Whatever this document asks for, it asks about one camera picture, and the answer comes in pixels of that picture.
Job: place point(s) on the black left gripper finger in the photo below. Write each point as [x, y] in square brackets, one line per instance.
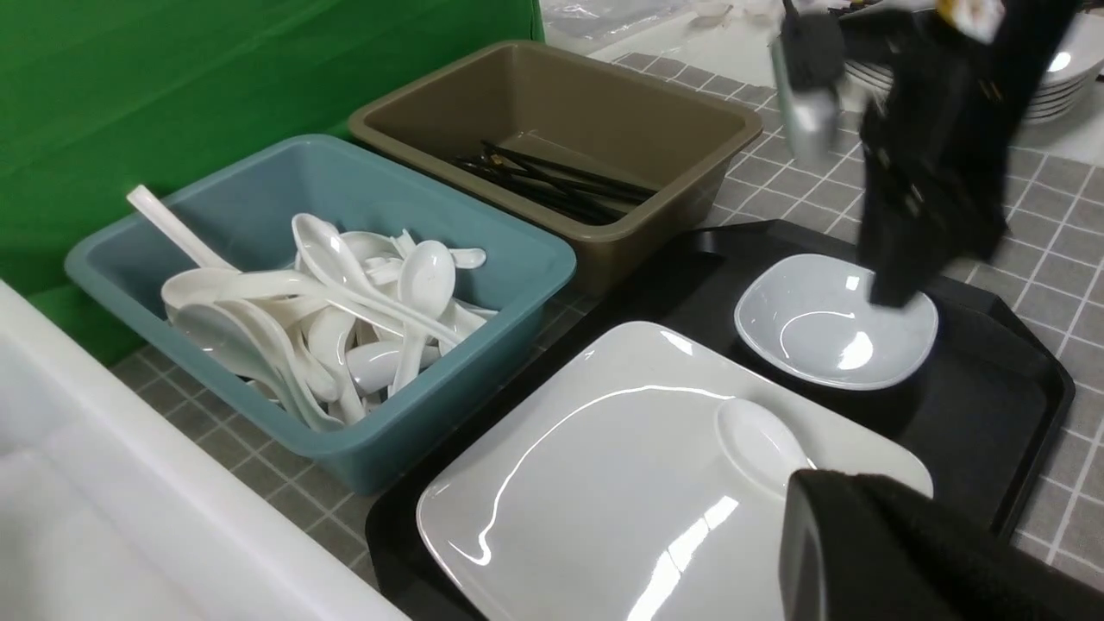
[867, 547]

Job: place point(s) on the white soup spoon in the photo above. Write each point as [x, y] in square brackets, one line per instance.
[760, 445]

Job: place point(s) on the small white sauce dish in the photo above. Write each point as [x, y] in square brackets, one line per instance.
[810, 316]

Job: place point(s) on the large white square plate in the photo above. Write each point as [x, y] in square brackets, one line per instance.
[605, 494]

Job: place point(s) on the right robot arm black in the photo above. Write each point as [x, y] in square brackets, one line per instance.
[936, 147]

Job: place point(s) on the black serving tray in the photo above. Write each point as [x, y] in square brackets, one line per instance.
[981, 413]

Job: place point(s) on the grey checked tablecloth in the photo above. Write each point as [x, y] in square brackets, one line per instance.
[1050, 274]

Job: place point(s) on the brown plastic bin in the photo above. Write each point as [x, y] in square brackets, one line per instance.
[609, 121]

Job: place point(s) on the black chopsticks bundle in bin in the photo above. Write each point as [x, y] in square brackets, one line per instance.
[585, 197]

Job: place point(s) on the right white spoon in bin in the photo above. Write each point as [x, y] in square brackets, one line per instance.
[425, 285]

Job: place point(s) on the stack of plates in background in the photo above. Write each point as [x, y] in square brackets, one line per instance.
[1072, 70]

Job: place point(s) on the teal plastic bin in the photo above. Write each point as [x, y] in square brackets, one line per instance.
[244, 213]

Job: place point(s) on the top white spoon in bin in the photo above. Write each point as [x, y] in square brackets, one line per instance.
[333, 263]

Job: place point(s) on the left white spoon in bin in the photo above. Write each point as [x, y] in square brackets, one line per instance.
[250, 343]

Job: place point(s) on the upright white spoon in bin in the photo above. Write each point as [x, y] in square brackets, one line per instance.
[162, 218]

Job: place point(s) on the large translucent white tub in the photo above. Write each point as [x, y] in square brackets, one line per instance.
[111, 513]

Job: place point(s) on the green backdrop cloth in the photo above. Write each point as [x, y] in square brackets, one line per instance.
[100, 96]

